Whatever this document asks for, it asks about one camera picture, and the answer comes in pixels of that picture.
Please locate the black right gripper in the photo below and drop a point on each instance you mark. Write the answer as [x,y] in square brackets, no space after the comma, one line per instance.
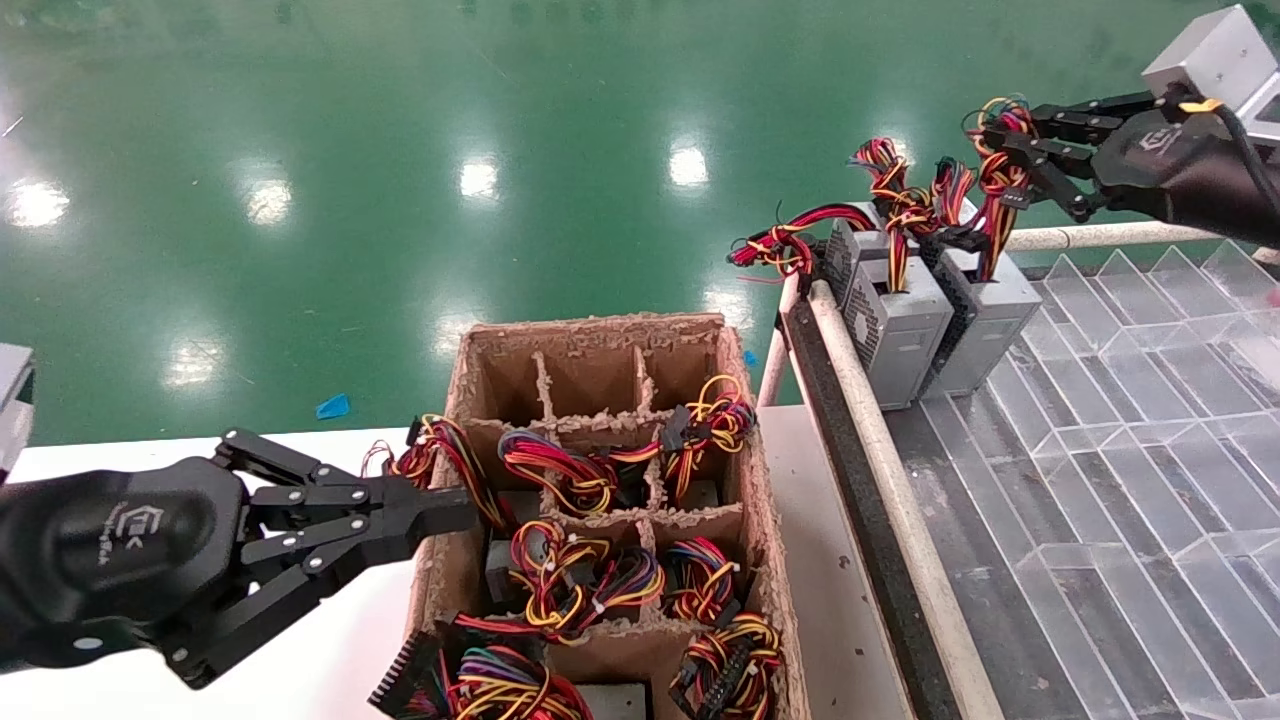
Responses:
[1180,170]

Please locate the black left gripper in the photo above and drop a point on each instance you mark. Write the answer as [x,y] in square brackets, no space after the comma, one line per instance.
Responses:
[110,550]

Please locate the white pipe stub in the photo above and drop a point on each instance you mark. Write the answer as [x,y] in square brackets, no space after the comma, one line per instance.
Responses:
[1270,255]

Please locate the brown cardboard divider box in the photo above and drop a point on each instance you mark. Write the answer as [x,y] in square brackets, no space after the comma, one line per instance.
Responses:
[580,370]

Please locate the clear acrylic divider tray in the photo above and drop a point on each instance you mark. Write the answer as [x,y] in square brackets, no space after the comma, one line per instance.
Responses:
[1100,500]

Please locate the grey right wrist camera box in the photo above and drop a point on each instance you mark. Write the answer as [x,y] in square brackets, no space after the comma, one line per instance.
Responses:
[1220,55]

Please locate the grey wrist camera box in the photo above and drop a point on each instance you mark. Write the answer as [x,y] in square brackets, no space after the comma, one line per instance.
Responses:
[12,400]
[1220,55]

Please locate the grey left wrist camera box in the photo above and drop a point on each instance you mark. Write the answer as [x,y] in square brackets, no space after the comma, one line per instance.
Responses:
[12,400]

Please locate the short white pipe rail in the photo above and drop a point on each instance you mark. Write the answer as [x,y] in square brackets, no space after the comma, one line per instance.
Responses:
[775,370]

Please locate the black metal frame strip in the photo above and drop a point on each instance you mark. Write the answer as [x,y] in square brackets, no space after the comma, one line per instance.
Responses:
[850,480]

